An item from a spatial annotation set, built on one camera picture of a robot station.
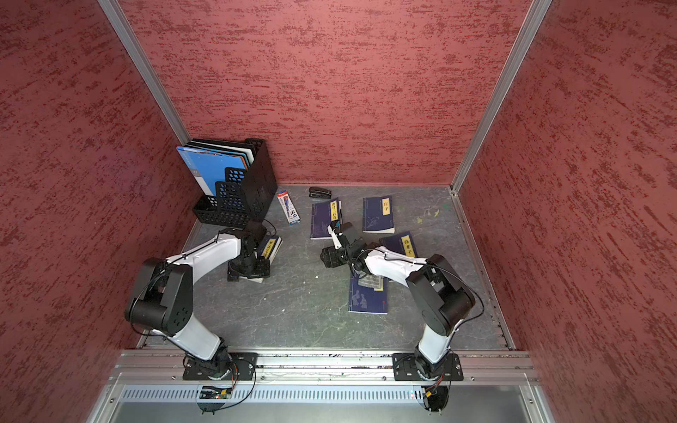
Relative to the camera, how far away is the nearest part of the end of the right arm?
0.72m

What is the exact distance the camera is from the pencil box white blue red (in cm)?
110

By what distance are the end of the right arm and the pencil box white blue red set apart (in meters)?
0.27
